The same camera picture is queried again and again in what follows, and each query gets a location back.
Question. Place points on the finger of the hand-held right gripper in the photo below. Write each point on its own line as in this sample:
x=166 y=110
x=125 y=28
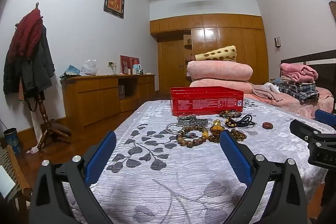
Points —
x=312 y=133
x=326 y=119

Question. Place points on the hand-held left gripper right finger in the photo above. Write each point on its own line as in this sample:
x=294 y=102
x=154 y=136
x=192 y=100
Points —
x=235 y=158

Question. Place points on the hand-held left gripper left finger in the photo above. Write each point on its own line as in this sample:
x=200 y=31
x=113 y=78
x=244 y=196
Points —
x=101 y=158

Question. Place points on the red tin box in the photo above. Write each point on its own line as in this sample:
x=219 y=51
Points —
x=207 y=103

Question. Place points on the silver wristwatch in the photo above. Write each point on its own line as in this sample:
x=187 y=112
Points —
x=186 y=120

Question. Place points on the amber pendant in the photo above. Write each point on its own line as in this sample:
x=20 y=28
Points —
x=216 y=129

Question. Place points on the folded plaid clothes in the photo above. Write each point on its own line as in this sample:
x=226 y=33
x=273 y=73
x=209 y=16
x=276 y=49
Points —
x=299 y=90

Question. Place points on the folded pink towel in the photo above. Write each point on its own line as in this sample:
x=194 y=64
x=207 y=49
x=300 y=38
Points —
x=299 y=71

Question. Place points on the dark wooden headboard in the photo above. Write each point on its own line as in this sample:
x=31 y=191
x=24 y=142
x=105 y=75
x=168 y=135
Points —
x=325 y=61

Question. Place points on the wooden sideboard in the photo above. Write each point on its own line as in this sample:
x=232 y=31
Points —
x=94 y=100

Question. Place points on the beige cloth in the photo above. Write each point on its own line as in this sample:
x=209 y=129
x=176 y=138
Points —
x=265 y=94

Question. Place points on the wooden coat rack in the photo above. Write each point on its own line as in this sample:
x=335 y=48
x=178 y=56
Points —
x=46 y=119

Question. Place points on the folded pink quilt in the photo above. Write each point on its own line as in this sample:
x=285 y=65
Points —
x=220 y=85
x=219 y=70

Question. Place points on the blue patterned bin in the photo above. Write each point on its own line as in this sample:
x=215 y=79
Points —
x=11 y=141

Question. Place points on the white plastic bag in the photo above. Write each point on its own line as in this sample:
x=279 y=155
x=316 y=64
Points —
x=89 y=67

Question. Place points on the blue cloth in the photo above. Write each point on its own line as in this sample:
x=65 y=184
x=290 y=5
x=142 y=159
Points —
x=71 y=70

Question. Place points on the teal electric kettle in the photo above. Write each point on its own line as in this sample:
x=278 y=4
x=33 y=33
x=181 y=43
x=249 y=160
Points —
x=137 y=69

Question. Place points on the red picture cards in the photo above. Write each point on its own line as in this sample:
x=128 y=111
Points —
x=126 y=62

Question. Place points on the yellow spotted blanket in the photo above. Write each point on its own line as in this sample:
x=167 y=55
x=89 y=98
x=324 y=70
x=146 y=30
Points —
x=218 y=54

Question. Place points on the dark coat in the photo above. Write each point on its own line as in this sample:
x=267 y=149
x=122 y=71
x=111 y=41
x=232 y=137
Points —
x=34 y=69

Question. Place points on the wooden wardrobe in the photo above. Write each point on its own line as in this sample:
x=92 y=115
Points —
x=218 y=37

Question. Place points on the red scarf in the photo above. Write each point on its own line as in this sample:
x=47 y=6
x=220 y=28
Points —
x=25 y=35

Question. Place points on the small wall fixture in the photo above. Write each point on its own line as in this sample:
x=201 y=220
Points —
x=277 y=42

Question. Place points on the wall socket with plug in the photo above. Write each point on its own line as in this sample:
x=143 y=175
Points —
x=112 y=64

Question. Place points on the framed red wall picture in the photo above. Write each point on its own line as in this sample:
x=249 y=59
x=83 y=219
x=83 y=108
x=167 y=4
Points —
x=114 y=2

